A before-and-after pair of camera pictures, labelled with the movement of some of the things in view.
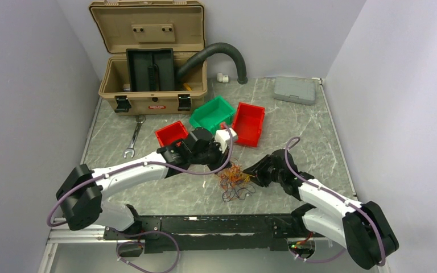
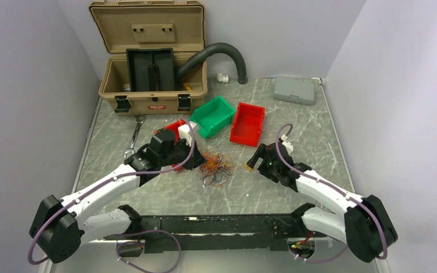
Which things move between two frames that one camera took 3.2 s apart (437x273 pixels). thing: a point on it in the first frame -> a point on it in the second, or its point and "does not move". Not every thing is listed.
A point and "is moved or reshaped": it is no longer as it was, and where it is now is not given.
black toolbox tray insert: (151, 69) does not move
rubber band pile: (233, 174) is moved or reshaped
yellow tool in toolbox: (187, 87) does not move
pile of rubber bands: (232, 189) -> (215, 177)
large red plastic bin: (247, 124) does not move
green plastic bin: (210, 115) does not move
